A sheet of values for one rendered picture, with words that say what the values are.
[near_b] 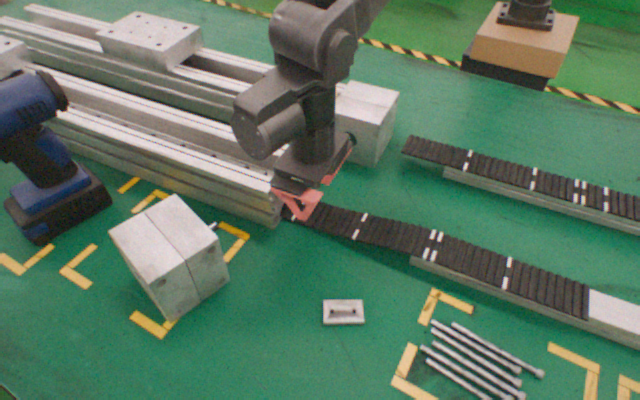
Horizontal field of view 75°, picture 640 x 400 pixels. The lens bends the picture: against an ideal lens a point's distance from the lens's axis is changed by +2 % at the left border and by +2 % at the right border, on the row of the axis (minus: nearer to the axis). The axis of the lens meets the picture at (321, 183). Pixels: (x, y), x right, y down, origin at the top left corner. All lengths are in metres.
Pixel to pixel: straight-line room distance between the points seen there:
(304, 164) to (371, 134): 0.18
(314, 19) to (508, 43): 0.67
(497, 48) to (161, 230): 0.81
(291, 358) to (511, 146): 0.54
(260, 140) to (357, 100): 0.31
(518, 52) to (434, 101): 0.24
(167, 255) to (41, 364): 0.19
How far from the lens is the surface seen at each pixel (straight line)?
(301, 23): 0.43
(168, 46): 0.84
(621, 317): 0.63
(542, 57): 1.05
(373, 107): 0.69
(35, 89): 0.62
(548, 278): 0.61
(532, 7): 1.09
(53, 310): 0.65
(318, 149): 0.51
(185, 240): 0.52
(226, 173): 0.60
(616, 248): 0.74
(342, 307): 0.55
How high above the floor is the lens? 1.27
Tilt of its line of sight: 46 degrees down
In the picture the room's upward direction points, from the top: straight up
